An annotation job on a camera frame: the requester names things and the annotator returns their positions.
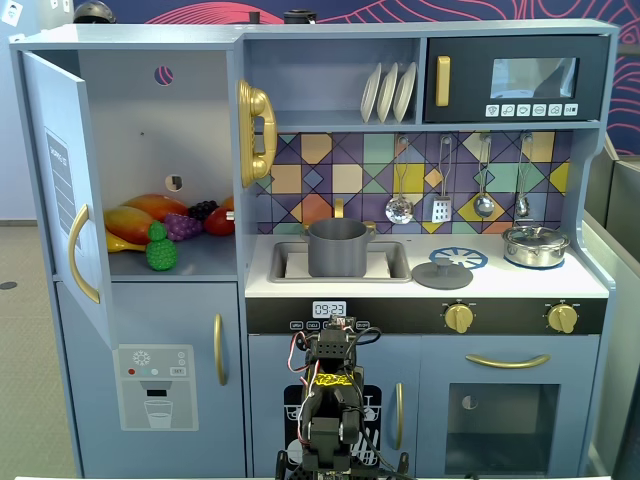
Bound green toy pineapple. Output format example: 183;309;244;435
145;220;179;272

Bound blue-gray cabinet door with list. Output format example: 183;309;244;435
19;49;121;351

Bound gray plastic pot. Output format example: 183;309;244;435
299;217;377;279

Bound digital clock display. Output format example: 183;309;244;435
312;300;347;319

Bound gray toy sink basin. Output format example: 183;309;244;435
267;240;414;285

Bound metal slotted skimmer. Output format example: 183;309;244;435
384;135;415;225

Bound red toy apple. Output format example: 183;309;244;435
203;206;236;237

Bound dark toy grapes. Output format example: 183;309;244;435
187;199;220;223

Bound metal slotted spatula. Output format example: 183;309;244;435
431;135;455;224

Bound gray plastic pot lid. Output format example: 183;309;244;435
411;249;474;290

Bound purple toy grapes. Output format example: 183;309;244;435
163;212;204;243

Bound dishwasher door with black print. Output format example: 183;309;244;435
248;334;421;476

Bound gold toy telephone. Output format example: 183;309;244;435
236;78;278;189

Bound gray toy plate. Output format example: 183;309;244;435
392;61;418;124
376;62;400;124
360;62;384;124

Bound gold stove dial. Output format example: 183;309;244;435
443;303;476;335
546;303;581;335

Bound orange-red toy mango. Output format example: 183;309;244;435
121;193;190;224

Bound metal ladle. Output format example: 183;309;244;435
473;133;496;219

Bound freezer door with dispenser print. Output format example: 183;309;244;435
55;280;246;479

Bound yellow-red toy mango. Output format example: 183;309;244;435
103;205;169;246

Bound oven door with window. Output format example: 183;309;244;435
419;335;601;476

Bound yellow toy banana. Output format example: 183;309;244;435
106;232;151;255

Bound small metal spoon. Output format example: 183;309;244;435
514;133;534;219

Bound steel pot with lid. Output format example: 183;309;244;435
501;224;572;268

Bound dark toy microwave door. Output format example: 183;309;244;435
423;34;611;124

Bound blue-gray toy play kitchen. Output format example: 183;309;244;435
8;19;621;479

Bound black helmet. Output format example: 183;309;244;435
73;0;117;25

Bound red white servo cable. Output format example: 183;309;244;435
288;332;311;374

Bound gold freezer door handle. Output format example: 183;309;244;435
213;313;229;387

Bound gold dishwasher door handle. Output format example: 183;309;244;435
394;382;405;451

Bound gold oven door handle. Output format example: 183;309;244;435
464;353;552;370

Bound curved gold cabinet door handle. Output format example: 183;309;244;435
67;203;101;305

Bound white wall outlet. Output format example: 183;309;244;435
1;0;24;27

